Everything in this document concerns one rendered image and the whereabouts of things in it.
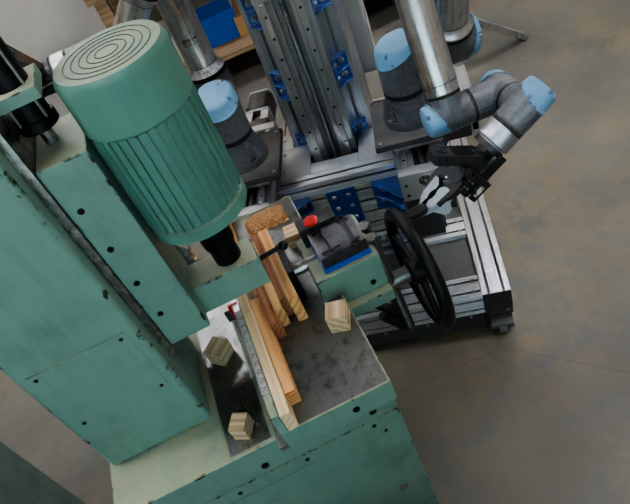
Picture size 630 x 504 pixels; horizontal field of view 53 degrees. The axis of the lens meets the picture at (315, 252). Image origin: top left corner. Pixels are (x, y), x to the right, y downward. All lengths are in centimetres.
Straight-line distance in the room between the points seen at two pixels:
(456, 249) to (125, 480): 135
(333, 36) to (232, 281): 88
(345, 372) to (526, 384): 107
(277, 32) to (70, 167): 89
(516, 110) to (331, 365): 63
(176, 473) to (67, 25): 349
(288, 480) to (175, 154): 73
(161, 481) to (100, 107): 73
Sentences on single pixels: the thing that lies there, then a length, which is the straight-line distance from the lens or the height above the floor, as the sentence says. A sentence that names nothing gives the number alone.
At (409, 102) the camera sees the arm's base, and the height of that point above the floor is 90.
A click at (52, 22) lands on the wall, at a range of 442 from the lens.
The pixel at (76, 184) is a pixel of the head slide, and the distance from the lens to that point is 97.
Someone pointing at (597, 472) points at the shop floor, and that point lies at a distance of 200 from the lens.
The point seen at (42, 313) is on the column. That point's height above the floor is 123.
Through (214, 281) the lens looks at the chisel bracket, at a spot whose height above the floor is 106.
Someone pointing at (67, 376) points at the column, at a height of 109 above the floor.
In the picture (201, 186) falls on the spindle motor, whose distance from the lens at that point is 99.
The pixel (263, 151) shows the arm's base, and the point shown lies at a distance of 182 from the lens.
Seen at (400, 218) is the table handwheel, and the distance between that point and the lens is 129.
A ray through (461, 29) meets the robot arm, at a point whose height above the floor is 104.
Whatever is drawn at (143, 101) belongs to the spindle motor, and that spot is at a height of 145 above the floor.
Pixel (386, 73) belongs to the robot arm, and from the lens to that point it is 167.
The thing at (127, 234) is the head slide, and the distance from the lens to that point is 103.
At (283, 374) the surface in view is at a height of 94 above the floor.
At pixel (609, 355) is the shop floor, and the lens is 219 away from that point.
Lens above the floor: 183
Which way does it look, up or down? 43 degrees down
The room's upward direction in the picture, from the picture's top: 24 degrees counter-clockwise
